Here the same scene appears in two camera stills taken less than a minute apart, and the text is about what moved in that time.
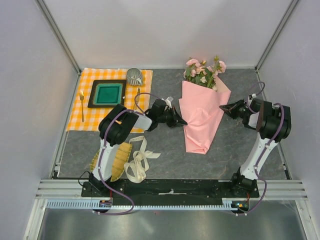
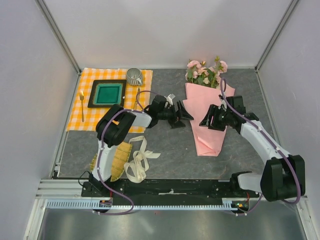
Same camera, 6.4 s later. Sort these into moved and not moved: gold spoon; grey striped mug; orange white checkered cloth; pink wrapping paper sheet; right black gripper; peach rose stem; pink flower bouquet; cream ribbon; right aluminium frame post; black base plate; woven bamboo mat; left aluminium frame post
Moved: pink wrapping paper sheet; right black gripper; peach rose stem; pink flower bouquet
Not moved: cream ribbon; right aluminium frame post; left aluminium frame post; orange white checkered cloth; woven bamboo mat; black base plate; grey striped mug; gold spoon
